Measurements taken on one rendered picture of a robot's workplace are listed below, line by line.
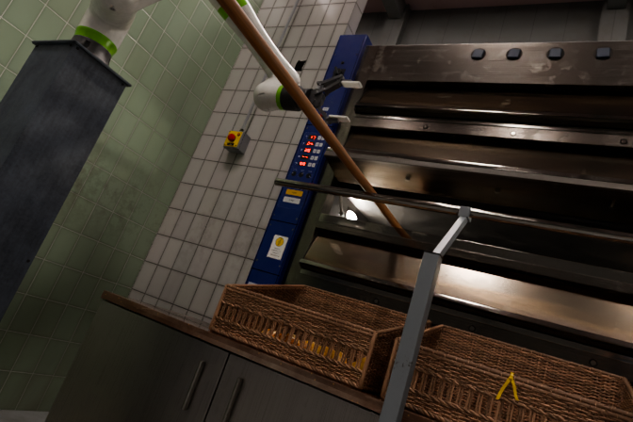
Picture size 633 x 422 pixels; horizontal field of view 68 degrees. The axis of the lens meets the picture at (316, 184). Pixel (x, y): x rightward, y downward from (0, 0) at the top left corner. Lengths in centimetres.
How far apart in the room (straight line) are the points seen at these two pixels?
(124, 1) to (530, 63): 157
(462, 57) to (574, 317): 119
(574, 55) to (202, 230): 183
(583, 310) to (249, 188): 149
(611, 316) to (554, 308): 16
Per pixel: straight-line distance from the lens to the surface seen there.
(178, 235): 251
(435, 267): 122
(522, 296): 180
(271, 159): 236
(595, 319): 178
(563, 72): 218
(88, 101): 156
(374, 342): 132
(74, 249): 236
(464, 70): 225
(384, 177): 201
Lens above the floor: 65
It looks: 18 degrees up
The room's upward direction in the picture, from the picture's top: 20 degrees clockwise
